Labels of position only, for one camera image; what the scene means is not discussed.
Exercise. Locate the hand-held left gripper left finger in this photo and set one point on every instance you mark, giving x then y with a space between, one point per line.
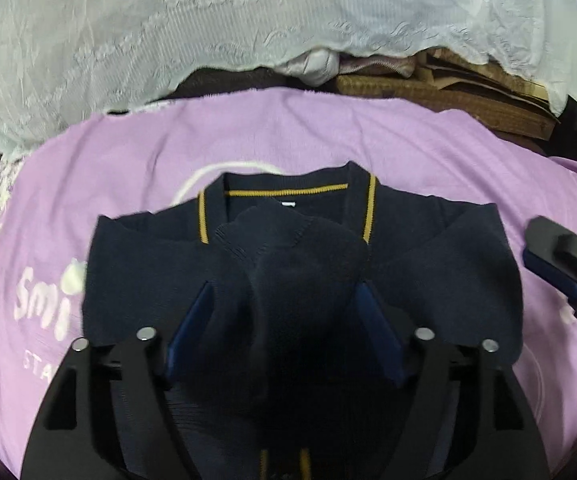
191 332

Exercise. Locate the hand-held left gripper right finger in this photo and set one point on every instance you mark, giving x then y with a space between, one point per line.
381 335

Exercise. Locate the navy sweater with yellow trim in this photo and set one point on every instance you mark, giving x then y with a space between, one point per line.
288 280

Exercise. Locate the purple printed blanket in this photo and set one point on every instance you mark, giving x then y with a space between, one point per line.
418 150

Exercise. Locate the brown woven mat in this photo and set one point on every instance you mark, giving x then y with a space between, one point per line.
443 97

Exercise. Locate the brown cardboard sheets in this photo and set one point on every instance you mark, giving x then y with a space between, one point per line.
478 67

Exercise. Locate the pink striped cloth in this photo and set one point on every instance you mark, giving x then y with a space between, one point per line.
376 66

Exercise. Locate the white cloth bundle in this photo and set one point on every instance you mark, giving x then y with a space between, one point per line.
311 66

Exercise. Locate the white lace cloth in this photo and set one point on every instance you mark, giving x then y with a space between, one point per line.
178 25

